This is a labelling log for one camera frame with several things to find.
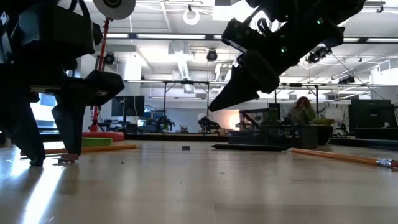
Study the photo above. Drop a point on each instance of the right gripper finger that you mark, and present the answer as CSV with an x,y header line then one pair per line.
x,y
242,87

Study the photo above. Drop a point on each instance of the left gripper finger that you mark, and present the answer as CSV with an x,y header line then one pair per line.
x,y
21,124
70,124

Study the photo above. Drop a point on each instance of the green sticky note pad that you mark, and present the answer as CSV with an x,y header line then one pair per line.
x,y
98,142

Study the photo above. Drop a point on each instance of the small binder clip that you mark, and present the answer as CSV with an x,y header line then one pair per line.
x,y
66,158

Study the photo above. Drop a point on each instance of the orange pencil pink eraser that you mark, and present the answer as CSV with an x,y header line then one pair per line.
x,y
342,157
109,147

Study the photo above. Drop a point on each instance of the black pen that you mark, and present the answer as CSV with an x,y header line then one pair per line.
x,y
248,147

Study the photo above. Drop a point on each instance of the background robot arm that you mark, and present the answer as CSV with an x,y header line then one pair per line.
x,y
208,124

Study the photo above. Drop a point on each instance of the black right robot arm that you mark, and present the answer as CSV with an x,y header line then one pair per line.
x,y
326,9

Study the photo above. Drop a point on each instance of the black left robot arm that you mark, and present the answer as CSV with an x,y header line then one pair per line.
x,y
46,31

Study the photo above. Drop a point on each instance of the black mesh desk organizer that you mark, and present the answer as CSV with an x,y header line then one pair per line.
x,y
280,137

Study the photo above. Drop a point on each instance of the red desk lamp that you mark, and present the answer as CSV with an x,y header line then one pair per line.
x,y
102,136

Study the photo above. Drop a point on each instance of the black computer monitor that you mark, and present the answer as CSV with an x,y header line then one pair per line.
x,y
127,105

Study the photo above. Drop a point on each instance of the person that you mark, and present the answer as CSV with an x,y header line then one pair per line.
x,y
303,104

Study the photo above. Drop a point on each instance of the small dark eraser piece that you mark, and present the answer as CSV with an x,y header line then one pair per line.
x,y
185,148

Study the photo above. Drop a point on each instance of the small potted succulent plant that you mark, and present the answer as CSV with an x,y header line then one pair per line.
x,y
325,133

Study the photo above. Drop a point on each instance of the dark monitor bank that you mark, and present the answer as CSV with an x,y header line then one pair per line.
x,y
370,115

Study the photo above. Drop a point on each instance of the black ceiling camera cluster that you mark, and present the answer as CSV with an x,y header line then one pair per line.
x,y
314,57

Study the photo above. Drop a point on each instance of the black hanging camera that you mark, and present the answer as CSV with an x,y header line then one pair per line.
x,y
109,58
212,55

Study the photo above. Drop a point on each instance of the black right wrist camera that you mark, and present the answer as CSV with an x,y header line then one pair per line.
x,y
234,35

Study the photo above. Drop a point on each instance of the black background workstation frame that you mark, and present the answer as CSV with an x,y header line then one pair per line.
x,y
186,82

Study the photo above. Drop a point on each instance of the black aluminium table frame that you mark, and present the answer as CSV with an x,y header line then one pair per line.
x,y
174,137

